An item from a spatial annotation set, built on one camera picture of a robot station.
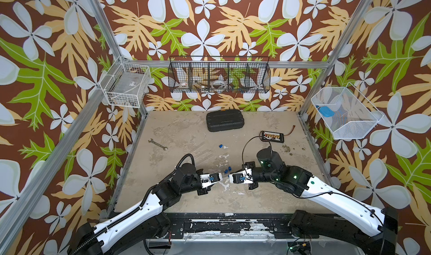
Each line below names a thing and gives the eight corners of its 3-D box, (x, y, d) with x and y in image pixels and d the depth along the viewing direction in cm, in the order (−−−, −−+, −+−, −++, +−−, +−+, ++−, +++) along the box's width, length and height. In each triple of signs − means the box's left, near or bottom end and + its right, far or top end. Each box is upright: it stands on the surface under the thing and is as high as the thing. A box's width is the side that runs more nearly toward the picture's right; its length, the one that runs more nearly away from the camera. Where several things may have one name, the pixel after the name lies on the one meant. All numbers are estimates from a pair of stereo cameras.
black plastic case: (206, 131, 111) (206, 125, 106) (207, 116, 120) (207, 109, 115) (243, 131, 111) (244, 125, 106) (241, 116, 120) (242, 109, 115)
